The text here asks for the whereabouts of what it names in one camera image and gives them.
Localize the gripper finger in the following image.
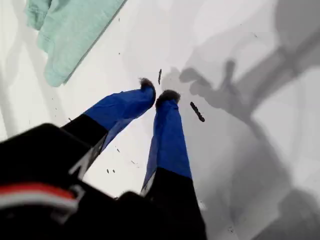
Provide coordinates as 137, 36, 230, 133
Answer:
140, 89, 209, 240
61, 77, 157, 180

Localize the pale green T-shirt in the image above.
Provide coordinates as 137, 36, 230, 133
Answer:
23, 0, 129, 88

